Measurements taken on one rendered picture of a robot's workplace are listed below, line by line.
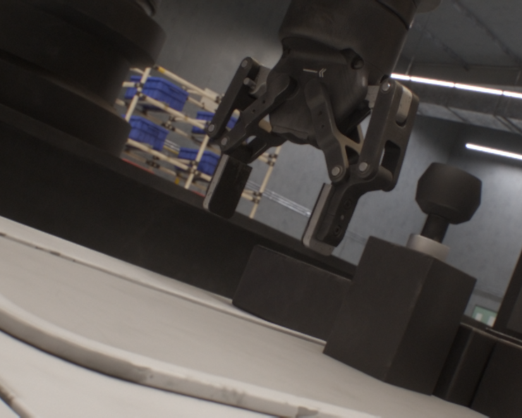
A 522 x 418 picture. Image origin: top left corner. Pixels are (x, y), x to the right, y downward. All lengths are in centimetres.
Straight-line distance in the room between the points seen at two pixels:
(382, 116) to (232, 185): 13
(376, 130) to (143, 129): 599
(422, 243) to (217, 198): 19
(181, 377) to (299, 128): 36
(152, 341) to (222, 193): 35
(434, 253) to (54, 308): 24
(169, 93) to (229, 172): 596
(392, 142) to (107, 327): 30
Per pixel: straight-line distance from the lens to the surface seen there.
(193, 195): 81
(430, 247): 41
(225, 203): 57
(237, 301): 54
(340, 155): 50
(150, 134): 650
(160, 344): 23
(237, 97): 58
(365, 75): 52
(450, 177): 41
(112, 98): 84
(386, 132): 49
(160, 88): 647
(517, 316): 75
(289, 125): 53
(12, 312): 17
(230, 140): 57
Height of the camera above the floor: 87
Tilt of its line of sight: 3 degrees up
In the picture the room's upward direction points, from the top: 22 degrees clockwise
